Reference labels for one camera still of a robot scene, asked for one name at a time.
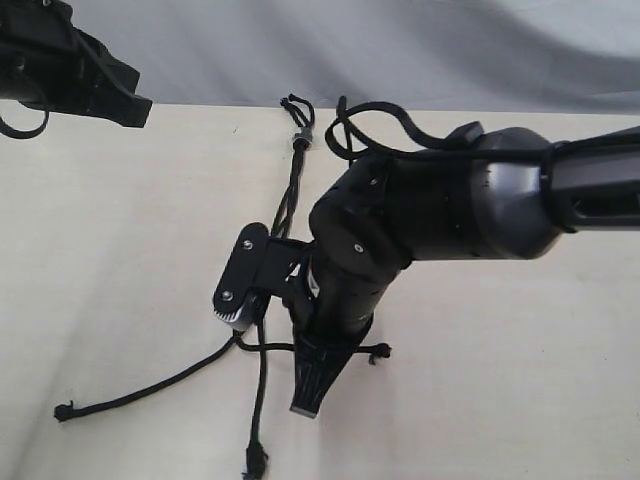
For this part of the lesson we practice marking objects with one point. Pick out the grey backdrop cloth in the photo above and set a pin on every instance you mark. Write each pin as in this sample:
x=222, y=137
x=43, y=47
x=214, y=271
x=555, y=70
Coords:
x=550, y=56

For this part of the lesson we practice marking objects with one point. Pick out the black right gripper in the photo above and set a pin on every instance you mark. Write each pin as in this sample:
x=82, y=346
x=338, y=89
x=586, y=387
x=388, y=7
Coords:
x=331, y=306

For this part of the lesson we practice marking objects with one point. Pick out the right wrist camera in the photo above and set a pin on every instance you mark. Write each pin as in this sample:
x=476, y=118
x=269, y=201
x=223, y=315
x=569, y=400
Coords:
x=260, y=267

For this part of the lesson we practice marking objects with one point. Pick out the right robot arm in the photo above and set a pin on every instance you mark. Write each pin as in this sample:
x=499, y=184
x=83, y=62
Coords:
x=511, y=197

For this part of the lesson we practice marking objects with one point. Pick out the black plastic cable clamp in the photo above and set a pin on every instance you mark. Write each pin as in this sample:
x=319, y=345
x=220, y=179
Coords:
x=302, y=139

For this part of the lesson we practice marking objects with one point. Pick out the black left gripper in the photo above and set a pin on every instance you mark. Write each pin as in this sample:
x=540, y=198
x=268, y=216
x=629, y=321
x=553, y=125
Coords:
x=46, y=61

